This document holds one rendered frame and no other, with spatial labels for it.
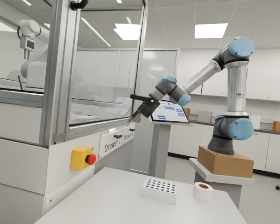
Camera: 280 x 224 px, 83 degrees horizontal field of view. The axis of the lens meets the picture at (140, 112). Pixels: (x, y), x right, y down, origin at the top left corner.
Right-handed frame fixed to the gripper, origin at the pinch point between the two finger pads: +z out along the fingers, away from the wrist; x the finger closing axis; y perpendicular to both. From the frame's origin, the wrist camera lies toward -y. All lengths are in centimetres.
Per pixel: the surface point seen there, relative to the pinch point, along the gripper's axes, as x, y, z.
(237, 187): -1, 73, -13
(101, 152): -20.2, 0.3, 15.9
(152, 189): -38.5, 22.9, 3.5
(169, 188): -35.9, 28.4, 0.0
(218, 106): 331, 146, -94
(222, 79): 304, 100, -141
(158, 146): 78, 43, 21
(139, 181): -26.8, 21.4, 10.5
